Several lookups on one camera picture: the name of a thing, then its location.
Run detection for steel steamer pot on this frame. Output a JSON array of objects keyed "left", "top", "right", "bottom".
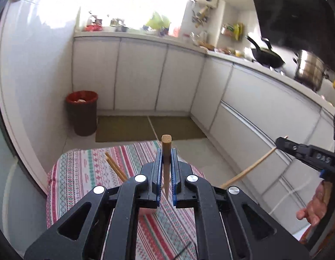
[{"left": 293, "top": 49, "right": 330, "bottom": 91}]

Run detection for pink plastic lattice basket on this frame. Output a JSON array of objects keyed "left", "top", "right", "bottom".
[{"left": 138, "top": 208, "right": 158, "bottom": 217}]

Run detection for light wooden chopstick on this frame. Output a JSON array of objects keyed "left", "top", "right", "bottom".
[
  {"left": 220, "top": 135, "right": 289, "bottom": 189},
  {"left": 104, "top": 156, "right": 124, "bottom": 182},
  {"left": 106, "top": 152, "right": 128, "bottom": 180}
]

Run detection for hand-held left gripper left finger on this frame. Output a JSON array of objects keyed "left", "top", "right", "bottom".
[{"left": 24, "top": 148, "right": 163, "bottom": 260}]

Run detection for person's right hand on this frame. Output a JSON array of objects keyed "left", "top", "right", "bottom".
[{"left": 295, "top": 181, "right": 333, "bottom": 227}]

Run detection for bright kitchen window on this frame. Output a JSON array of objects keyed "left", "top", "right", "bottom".
[{"left": 78, "top": 0, "right": 190, "bottom": 30}]

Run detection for frosted glass sliding door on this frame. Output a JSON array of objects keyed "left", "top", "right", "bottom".
[{"left": 0, "top": 5, "right": 49, "bottom": 260}]

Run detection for brown wooden chopstick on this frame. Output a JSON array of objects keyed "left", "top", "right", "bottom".
[{"left": 161, "top": 135, "right": 173, "bottom": 199}]

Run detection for olive floor mat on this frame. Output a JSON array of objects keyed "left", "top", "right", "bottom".
[
  {"left": 148, "top": 116, "right": 207, "bottom": 140},
  {"left": 95, "top": 115, "right": 158, "bottom": 143}
]

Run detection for brown trash bin red liner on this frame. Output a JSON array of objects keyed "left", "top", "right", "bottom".
[{"left": 65, "top": 90, "right": 99, "bottom": 137}]

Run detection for wall rack with packets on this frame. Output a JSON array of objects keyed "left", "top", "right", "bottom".
[{"left": 221, "top": 23, "right": 244, "bottom": 41}]

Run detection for black wok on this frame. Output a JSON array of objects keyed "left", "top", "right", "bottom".
[{"left": 246, "top": 35, "right": 285, "bottom": 69}]

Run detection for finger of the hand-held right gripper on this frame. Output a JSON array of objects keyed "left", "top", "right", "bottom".
[
  {"left": 320, "top": 167, "right": 335, "bottom": 181},
  {"left": 275, "top": 137, "right": 335, "bottom": 171}
]

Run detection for black range hood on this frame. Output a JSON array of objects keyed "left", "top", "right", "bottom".
[{"left": 249, "top": 0, "right": 335, "bottom": 68}]

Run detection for striped patterned tablecloth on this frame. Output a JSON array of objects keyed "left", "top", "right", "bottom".
[{"left": 46, "top": 140, "right": 206, "bottom": 260}]

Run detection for white kitchen cabinet unit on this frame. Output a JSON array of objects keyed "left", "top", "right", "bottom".
[{"left": 72, "top": 31, "right": 335, "bottom": 233}]

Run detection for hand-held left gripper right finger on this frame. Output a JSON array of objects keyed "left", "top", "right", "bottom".
[{"left": 171, "top": 147, "right": 311, "bottom": 260}]

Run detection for water heater pipes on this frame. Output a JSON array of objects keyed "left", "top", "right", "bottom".
[{"left": 192, "top": 5, "right": 211, "bottom": 29}]

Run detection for yellow packet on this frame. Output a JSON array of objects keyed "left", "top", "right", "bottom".
[{"left": 234, "top": 23, "right": 244, "bottom": 41}]

